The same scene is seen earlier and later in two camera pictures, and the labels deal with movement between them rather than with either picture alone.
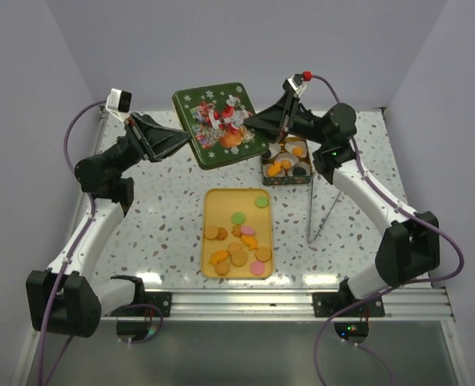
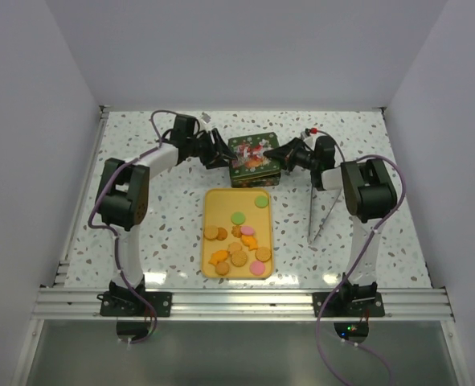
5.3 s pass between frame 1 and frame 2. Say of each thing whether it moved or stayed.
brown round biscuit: stayed
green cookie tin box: moved
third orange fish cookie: stayed
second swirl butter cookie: stayed
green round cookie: stayed
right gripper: moved
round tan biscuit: stayed
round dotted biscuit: stayed
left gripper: moved
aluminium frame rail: stayed
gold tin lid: moved
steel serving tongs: stayed
